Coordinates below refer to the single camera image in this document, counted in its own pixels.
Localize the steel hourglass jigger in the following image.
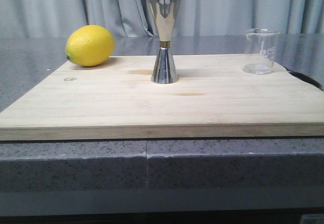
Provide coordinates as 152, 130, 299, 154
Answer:
148, 0, 181, 84

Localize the clear glass beaker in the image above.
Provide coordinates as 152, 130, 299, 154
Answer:
242, 28, 280, 75

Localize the wooden cutting board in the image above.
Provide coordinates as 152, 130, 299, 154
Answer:
1, 54, 323, 141

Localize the yellow lemon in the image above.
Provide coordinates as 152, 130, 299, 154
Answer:
65, 25, 115, 67

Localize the grey curtain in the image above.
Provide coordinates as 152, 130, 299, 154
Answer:
1, 0, 323, 38

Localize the white label sticker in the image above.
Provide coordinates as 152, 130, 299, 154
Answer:
300, 214, 324, 224

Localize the black cable on counter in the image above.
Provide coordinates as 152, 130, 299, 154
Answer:
283, 66, 323, 91

